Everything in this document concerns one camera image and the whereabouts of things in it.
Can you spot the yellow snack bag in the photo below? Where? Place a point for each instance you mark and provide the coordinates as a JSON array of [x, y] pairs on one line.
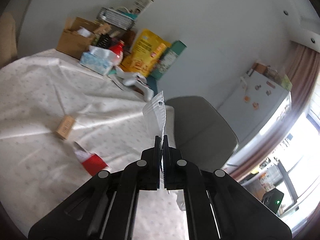
[[145, 53]]

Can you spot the grey chair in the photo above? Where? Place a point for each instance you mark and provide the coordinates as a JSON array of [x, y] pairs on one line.
[[201, 133]]

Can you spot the black device with green light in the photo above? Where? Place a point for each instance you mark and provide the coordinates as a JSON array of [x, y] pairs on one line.
[[272, 199]]

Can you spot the small brown cardboard box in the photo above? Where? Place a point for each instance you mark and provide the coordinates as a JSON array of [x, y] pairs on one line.
[[65, 126]]

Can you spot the white paper bag on wall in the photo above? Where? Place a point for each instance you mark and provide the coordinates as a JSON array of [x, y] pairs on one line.
[[139, 6]]

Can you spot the blue tissue box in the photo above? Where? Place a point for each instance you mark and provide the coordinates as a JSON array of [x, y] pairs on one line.
[[99, 60]]

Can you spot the clear plastic wrapper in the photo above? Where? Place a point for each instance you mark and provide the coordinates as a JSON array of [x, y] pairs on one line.
[[154, 113]]

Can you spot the white refrigerator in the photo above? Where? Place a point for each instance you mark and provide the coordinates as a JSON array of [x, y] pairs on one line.
[[254, 102]]

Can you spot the open brown cardboard box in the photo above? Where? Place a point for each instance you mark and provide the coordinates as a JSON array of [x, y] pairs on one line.
[[71, 42]]

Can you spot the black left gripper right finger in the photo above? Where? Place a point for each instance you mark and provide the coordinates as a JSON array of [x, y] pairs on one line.
[[217, 206]]

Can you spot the beige cloth on chair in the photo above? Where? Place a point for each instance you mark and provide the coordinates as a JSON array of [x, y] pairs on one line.
[[8, 45]]

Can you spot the red and white wrapper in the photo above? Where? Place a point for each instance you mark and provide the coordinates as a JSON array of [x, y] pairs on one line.
[[91, 162]]

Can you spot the green tall box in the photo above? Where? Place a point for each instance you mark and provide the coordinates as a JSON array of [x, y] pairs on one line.
[[167, 59]]

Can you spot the white patterned tablecloth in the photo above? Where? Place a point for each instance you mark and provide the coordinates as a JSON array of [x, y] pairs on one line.
[[38, 169]]

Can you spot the red bottle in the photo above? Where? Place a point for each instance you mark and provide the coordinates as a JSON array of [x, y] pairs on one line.
[[118, 50]]

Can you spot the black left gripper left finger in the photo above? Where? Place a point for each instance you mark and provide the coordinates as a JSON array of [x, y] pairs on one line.
[[105, 206]]

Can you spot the white game controller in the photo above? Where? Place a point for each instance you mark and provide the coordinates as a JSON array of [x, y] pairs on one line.
[[134, 79]]

